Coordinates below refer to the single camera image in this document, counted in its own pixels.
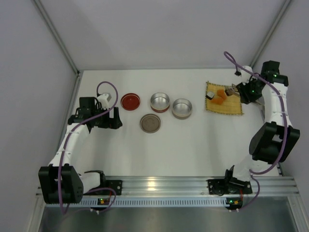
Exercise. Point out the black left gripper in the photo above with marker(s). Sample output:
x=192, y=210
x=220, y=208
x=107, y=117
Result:
x=111, y=118

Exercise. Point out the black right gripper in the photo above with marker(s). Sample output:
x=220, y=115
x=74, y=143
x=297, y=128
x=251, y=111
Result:
x=243, y=89

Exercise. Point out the dark sushi roll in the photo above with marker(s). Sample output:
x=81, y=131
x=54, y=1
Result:
x=228, y=91

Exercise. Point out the orange fried nugget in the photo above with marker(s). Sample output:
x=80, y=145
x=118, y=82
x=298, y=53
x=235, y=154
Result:
x=218, y=101
x=221, y=93

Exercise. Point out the sushi roll with red centre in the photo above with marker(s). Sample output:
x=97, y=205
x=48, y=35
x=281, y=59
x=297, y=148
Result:
x=210, y=95

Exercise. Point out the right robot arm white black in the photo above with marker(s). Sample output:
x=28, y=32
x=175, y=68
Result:
x=276, y=138

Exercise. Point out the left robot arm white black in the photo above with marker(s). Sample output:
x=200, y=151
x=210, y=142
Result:
x=60, y=181

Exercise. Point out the red metal lunch tin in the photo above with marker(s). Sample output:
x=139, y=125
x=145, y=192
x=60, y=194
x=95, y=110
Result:
x=160, y=102

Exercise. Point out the brown metal lunch tin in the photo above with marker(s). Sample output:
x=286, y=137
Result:
x=182, y=108

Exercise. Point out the bamboo sushi mat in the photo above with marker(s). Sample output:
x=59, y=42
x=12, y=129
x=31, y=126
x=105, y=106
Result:
x=231, y=106

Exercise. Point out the red round lid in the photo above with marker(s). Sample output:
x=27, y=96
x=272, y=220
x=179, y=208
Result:
x=130, y=101

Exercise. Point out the brown round lid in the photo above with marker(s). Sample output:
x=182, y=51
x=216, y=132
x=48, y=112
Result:
x=150, y=123

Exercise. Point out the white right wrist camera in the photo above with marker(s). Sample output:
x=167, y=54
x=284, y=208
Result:
x=244, y=73

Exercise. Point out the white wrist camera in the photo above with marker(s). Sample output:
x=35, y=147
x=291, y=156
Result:
x=104, y=99
x=244, y=73

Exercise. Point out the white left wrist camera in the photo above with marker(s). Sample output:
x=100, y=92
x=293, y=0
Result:
x=104, y=99

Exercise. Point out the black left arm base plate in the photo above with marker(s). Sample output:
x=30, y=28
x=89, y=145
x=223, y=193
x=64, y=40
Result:
x=116, y=185

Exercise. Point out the aluminium mounting rail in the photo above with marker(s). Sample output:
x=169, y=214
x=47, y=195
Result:
x=171, y=186

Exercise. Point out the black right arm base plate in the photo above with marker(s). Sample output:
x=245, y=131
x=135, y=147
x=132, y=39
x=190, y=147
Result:
x=221, y=187

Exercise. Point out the slotted cable duct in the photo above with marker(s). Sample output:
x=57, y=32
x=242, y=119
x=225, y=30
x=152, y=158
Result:
x=155, y=202

